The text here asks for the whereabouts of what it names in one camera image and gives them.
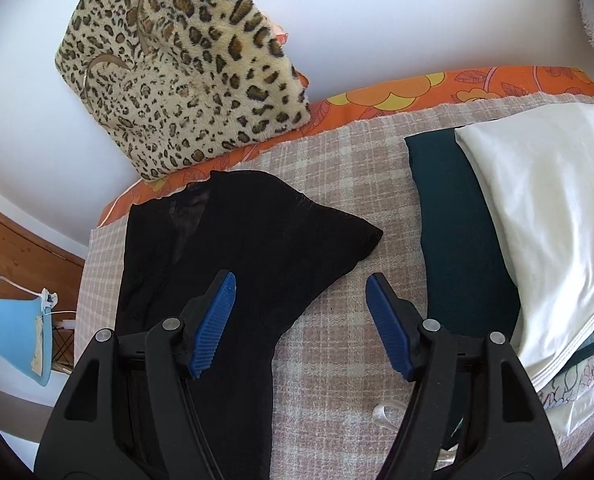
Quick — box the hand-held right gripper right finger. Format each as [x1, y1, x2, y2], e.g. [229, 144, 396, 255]
[366, 273, 562, 480]

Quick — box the beige plaid blanket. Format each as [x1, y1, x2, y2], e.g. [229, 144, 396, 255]
[77, 91, 594, 480]

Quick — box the dark green folded garment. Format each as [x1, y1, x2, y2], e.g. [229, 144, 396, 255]
[405, 129, 522, 453]

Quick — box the clear plastic strap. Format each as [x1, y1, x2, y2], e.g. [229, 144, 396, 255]
[372, 400, 412, 433]

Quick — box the orange floral bed sheet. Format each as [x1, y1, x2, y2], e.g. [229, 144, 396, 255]
[97, 66, 594, 228]

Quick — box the white folded garment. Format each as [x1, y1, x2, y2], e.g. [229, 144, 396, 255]
[454, 102, 594, 396]

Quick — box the leopard print furry bag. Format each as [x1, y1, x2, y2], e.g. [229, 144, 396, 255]
[54, 0, 312, 183]

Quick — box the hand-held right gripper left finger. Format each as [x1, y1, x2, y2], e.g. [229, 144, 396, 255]
[34, 270, 238, 480]

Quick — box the black sheer garment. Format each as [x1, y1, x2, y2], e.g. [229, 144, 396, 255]
[114, 170, 384, 480]

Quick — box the light blue side table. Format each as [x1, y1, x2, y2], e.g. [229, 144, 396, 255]
[0, 297, 78, 388]

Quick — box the white floral printed cloth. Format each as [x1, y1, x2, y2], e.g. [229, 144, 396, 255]
[537, 330, 594, 441]

